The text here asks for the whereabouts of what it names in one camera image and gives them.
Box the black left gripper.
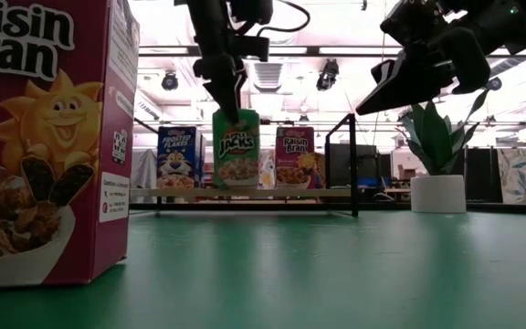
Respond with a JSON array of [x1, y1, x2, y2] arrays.
[[193, 27, 248, 123]]

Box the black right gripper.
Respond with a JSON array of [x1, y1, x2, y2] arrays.
[[356, 0, 506, 115]]

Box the Apple Jacks cereal box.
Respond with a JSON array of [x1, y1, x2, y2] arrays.
[[211, 108, 261, 190]]

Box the Raisin Bran cereal box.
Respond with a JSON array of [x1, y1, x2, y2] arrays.
[[313, 152, 327, 190], [0, 0, 141, 290], [275, 126, 316, 190]]

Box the black overhead crossbeam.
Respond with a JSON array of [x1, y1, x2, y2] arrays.
[[138, 44, 526, 58]]

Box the black monitors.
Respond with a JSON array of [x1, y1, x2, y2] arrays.
[[329, 143, 392, 188]]

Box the white cloth cover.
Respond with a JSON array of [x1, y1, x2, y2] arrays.
[[130, 148, 159, 202]]

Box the green plant in white pot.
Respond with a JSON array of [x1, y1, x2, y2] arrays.
[[399, 89, 490, 215]]

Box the black partition panel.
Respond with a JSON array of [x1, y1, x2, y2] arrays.
[[466, 146, 501, 204]]

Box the floral patterned panel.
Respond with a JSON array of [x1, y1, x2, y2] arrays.
[[497, 148, 526, 206]]

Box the green table mat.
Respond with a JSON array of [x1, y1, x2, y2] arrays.
[[0, 209, 526, 329]]

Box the silver ventilation duct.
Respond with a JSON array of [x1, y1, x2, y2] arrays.
[[253, 62, 283, 91], [490, 27, 526, 79]]

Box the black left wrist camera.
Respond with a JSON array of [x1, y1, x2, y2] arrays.
[[243, 35, 271, 63]]

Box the wooden shelf with black frame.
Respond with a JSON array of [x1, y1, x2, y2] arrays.
[[130, 112, 360, 218]]

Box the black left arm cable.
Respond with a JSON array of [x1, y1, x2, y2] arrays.
[[256, 0, 312, 36]]

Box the black aluminium table frame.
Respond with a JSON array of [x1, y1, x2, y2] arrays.
[[128, 202, 526, 217]]

